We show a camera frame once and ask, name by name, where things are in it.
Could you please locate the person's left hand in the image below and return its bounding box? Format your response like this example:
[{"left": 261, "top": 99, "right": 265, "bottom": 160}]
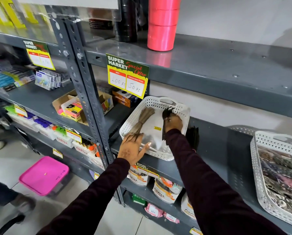
[{"left": 117, "top": 133, "right": 152, "bottom": 166}]

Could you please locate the person's right hand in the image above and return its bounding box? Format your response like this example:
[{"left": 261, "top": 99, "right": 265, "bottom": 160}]
[{"left": 164, "top": 114, "right": 184, "bottom": 134}]

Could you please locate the black hair strand bundle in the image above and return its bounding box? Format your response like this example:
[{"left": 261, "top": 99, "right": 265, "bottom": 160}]
[
  {"left": 185, "top": 126, "right": 200, "bottom": 151},
  {"left": 161, "top": 107, "right": 176, "bottom": 141}
]

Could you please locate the person's right forearm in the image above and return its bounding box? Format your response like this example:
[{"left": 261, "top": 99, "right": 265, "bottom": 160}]
[{"left": 165, "top": 128, "right": 287, "bottom": 235}]

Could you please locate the person's left forearm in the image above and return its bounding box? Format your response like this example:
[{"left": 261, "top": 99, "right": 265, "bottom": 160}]
[{"left": 37, "top": 158, "right": 130, "bottom": 235}]

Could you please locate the clear plastic packet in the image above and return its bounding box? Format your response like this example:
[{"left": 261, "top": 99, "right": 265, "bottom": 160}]
[{"left": 139, "top": 112, "right": 171, "bottom": 154}]

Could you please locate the brown hair strand bundle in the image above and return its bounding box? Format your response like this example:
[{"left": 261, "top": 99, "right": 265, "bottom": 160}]
[{"left": 128, "top": 107, "right": 156, "bottom": 136}]

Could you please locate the white perforated plastic basket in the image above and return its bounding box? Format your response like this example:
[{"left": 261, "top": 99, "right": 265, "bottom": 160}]
[
  {"left": 119, "top": 96, "right": 191, "bottom": 161},
  {"left": 250, "top": 131, "right": 292, "bottom": 230}
]

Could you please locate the white orange tub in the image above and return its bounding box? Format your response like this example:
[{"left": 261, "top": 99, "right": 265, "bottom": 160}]
[
  {"left": 152, "top": 177, "right": 184, "bottom": 204},
  {"left": 127, "top": 166, "right": 151, "bottom": 186},
  {"left": 181, "top": 193, "right": 196, "bottom": 220}
]

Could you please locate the orange black carton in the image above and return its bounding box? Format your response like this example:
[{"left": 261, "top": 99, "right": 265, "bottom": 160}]
[{"left": 112, "top": 89, "right": 139, "bottom": 108}]

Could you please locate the green packet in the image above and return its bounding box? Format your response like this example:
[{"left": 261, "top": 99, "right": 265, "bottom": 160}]
[{"left": 132, "top": 194, "right": 147, "bottom": 206}]

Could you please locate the row of orange cap bottles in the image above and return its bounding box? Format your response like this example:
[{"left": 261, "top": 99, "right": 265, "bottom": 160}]
[{"left": 82, "top": 139, "right": 101, "bottom": 158}]

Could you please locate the green yellow price sign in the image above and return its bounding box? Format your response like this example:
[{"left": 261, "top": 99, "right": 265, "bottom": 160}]
[
  {"left": 106, "top": 53, "right": 150, "bottom": 100},
  {"left": 23, "top": 40, "right": 56, "bottom": 71}
]

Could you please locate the pink packet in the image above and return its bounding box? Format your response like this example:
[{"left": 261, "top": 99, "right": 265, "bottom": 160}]
[
  {"left": 145, "top": 203, "right": 164, "bottom": 218},
  {"left": 163, "top": 212, "right": 180, "bottom": 224}
]

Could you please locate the white display carton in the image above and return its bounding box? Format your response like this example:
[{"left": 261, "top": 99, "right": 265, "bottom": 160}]
[
  {"left": 37, "top": 125, "right": 56, "bottom": 140},
  {"left": 72, "top": 141, "right": 97, "bottom": 158},
  {"left": 8, "top": 112, "right": 39, "bottom": 132},
  {"left": 54, "top": 132, "right": 74, "bottom": 149}
]

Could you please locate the grey metal shelving unit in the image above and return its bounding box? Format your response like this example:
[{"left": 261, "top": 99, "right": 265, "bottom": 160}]
[
  {"left": 0, "top": 18, "right": 105, "bottom": 184},
  {"left": 64, "top": 18, "right": 292, "bottom": 235}
]

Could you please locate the stack of sticky note pads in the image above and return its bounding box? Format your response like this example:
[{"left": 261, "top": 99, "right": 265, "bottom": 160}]
[{"left": 58, "top": 100, "right": 83, "bottom": 122}]

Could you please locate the open cardboard box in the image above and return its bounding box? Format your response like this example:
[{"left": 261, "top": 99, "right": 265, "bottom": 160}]
[{"left": 52, "top": 89, "right": 114, "bottom": 126}]

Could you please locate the pink plastic lid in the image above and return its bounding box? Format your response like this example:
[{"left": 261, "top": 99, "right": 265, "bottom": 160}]
[{"left": 19, "top": 156, "right": 70, "bottom": 196}]

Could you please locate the row of purple cap bottles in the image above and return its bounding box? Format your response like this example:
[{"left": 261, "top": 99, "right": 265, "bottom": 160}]
[{"left": 26, "top": 112, "right": 54, "bottom": 129}]

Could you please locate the stack of black tape rolls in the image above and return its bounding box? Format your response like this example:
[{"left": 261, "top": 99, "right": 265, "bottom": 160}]
[{"left": 114, "top": 0, "right": 138, "bottom": 43}]

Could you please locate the row of card packets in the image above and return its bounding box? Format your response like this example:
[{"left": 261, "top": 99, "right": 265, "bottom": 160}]
[{"left": 35, "top": 68, "right": 62, "bottom": 91}]

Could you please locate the pile of assorted hair clips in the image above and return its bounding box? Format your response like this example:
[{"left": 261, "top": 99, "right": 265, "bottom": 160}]
[{"left": 257, "top": 147, "right": 292, "bottom": 218}]

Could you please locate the clear plastic sheet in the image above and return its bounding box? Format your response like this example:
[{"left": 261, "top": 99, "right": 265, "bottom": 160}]
[{"left": 11, "top": 0, "right": 122, "bottom": 23}]

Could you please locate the stack of blue packets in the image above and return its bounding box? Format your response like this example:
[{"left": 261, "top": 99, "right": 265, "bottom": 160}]
[{"left": 0, "top": 60, "right": 36, "bottom": 92}]

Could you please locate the row of yellow packets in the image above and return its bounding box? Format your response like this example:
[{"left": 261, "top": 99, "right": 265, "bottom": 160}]
[{"left": 0, "top": 0, "right": 51, "bottom": 30}]

